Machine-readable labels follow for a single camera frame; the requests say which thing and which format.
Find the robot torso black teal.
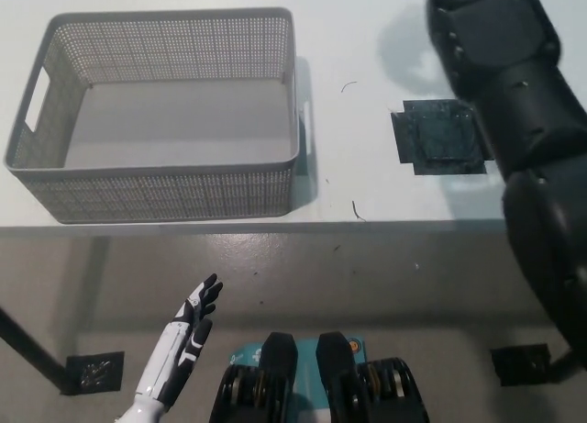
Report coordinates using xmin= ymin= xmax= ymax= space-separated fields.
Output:
xmin=208 ymin=330 xmax=431 ymax=423

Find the black tape patch on table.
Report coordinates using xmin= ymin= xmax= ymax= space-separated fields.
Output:
xmin=390 ymin=98 xmax=488 ymax=176

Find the black floor tape patch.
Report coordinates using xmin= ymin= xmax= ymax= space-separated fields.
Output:
xmin=63 ymin=350 xmax=126 ymax=394
xmin=489 ymin=343 xmax=552 ymax=388

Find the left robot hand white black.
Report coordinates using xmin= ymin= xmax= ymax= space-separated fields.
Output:
xmin=135 ymin=273 xmax=225 ymax=404

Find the grey perforated plastic basket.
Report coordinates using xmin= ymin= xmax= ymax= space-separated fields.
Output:
xmin=4 ymin=6 xmax=316 ymax=225

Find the black table leg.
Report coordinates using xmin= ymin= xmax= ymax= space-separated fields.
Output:
xmin=0 ymin=305 xmax=66 ymax=395

